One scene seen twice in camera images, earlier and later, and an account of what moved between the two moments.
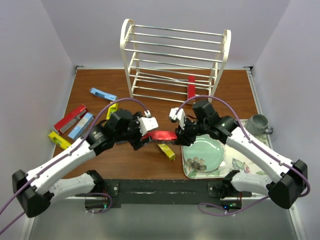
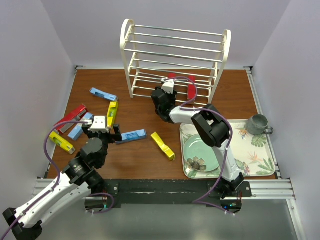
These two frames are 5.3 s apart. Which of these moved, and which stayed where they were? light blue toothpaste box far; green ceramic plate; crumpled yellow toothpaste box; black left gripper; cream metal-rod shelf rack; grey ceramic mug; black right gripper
Moved: black left gripper; black right gripper
Stayed: grey ceramic mug; crumpled yellow toothpaste box; cream metal-rod shelf rack; green ceramic plate; light blue toothpaste box far
